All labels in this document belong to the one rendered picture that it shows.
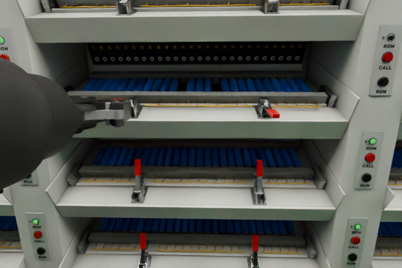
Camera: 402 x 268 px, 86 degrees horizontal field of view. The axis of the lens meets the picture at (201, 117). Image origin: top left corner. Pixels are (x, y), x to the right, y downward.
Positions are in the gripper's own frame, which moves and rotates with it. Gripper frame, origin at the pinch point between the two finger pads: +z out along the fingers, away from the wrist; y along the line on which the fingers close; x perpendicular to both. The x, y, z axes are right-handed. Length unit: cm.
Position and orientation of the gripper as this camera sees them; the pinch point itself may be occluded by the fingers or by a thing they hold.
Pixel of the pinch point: (115, 108)
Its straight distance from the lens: 38.4
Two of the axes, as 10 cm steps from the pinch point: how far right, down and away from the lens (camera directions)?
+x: 0.0, -10.0, -0.9
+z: 0.3, -0.9, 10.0
